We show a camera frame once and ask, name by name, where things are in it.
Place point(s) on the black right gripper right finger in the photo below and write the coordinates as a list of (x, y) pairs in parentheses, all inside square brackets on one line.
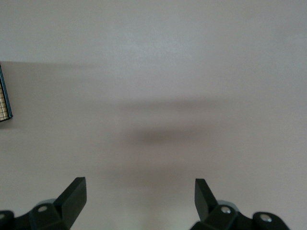
[(206, 203)]

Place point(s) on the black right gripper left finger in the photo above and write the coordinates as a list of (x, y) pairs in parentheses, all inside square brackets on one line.
[(72, 203)]

